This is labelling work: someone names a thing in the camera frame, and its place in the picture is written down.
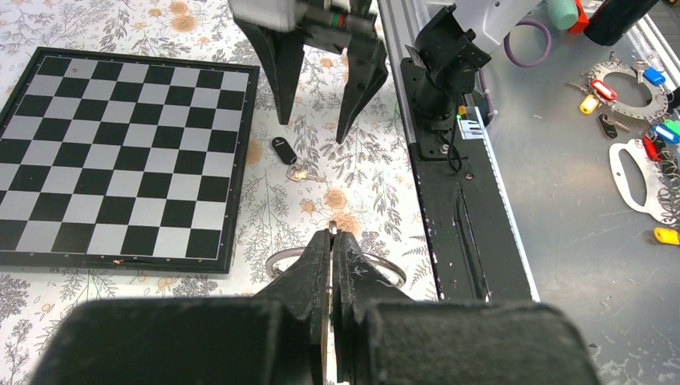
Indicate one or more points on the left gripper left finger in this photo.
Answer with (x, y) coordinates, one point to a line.
(276, 336)

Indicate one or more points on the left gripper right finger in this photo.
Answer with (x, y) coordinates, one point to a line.
(382, 336)

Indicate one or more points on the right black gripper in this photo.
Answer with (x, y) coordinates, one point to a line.
(328, 27)

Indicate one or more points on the key with black fob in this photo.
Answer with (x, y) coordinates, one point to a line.
(295, 170)

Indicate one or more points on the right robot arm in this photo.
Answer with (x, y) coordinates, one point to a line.
(448, 50)

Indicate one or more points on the floral table mat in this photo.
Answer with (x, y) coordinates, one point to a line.
(369, 189)

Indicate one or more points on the black white chessboard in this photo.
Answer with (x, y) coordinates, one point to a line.
(124, 162)

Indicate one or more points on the red key tag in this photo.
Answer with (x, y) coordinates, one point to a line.
(602, 90)

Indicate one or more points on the loose yellow key tag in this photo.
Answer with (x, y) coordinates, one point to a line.
(667, 236)

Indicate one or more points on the blue key tag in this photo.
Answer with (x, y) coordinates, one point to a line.
(653, 76)

